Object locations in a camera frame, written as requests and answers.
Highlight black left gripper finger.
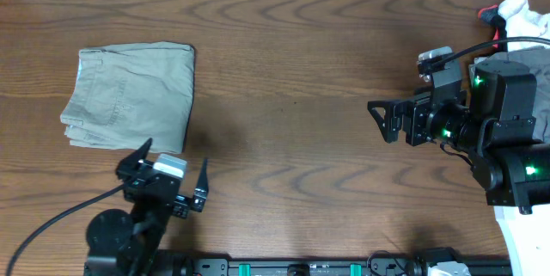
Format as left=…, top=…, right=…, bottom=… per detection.
left=191, top=158, right=209, bottom=212
left=115, top=138, right=153, bottom=177

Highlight khaki green shorts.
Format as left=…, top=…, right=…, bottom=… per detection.
left=60, top=41, right=195, bottom=154

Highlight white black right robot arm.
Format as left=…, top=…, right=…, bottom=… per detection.
left=368, top=58, right=549, bottom=275

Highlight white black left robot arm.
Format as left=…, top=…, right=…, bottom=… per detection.
left=84, top=139, right=209, bottom=275

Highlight red black garment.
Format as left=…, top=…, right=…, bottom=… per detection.
left=478, top=4, right=507, bottom=40

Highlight grey trousers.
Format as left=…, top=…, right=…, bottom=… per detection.
left=470, top=48, right=549, bottom=143

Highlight white cloth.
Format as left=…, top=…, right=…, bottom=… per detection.
left=498, top=0, right=549, bottom=40

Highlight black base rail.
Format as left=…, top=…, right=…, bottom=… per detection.
left=150, top=248, right=512, bottom=276

